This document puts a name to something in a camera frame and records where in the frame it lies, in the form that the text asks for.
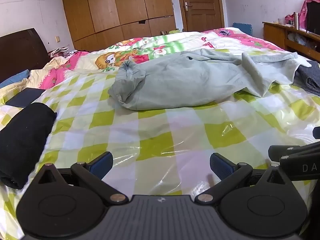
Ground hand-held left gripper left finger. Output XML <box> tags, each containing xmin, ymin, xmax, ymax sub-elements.
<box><xmin>31</xmin><ymin>151</ymin><xmax>129</xmax><ymax>204</ymax></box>

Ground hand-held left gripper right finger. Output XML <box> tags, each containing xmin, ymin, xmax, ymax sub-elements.
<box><xmin>194</xmin><ymin>152</ymin><xmax>299</xmax><ymax>204</ymax></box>

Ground light grey pants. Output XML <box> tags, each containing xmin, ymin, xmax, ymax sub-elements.
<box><xmin>108</xmin><ymin>48</ymin><xmax>307</xmax><ymax>111</ymax></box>

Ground dark grey ribbed garment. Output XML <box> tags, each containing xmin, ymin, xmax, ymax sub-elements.
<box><xmin>292</xmin><ymin>60</ymin><xmax>320</xmax><ymax>96</ymax></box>

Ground black folded garment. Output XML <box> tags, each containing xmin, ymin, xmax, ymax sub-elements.
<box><xmin>0</xmin><ymin>102</ymin><xmax>57</xmax><ymax>190</ymax></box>

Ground white plastic bag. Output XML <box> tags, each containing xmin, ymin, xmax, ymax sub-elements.
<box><xmin>287</xmin><ymin>32</ymin><xmax>307</xmax><ymax>46</ymax></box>

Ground dark blue flat box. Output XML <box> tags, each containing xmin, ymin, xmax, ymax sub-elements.
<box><xmin>5</xmin><ymin>87</ymin><xmax>46</xmax><ymax>108</ymax></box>

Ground wooden side cabinet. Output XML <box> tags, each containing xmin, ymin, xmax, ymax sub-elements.
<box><xmin>262</xmin><ymin>21</ymin><xmax>320</xmax><ymax>62</ymax></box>

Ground black television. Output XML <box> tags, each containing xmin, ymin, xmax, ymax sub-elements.
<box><xmin>306</xmin><ymin>2</ymin><xmax>320</xmax><ymax>35</ymax></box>

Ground cartoon print quilt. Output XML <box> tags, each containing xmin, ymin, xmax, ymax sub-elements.
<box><xmin>22</xmin><ymin>27</ymin><xmax>283</xmax><ymax>90</ymax></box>

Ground pink and white bag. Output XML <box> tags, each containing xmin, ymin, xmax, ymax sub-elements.
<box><xmin>48</xmin><ymin>47</ymin><xmax>69</xmax><ymax>58</ymax></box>

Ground blue pillow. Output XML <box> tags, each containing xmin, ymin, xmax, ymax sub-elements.
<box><xmin>0</xmin><ymin>70</ymin><xmax>31</xmax><ymax>89</ymax></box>

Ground pink printed cloth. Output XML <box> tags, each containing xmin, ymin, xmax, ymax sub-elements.
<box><xmin>285</xmin><ymin>0</ymin><xmax>320</xmax><ymax>29</ymax></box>

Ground blue foam mat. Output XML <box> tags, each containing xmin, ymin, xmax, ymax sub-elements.
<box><xmin>232</xmin><ymin>22</ymin><xmax>253</xmax><ymax>36</ymax></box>

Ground dark brown headboard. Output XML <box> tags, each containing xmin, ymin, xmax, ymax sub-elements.
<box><xmin>0</xmin><ymin>28</ymin><xmax>50</xmax><ymax>83</ymax></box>

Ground wooden wardrobe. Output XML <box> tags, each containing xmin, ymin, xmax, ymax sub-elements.
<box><xmin>59</xmin><ymin>0</ymin><xmax>175</xmax><ymax>50</ymax></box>

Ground wooden door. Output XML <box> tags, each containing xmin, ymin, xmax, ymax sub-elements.
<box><xmin>175</xmin><ymin>0</ymin><xmax>225</xmax><ymax>32</ymax></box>

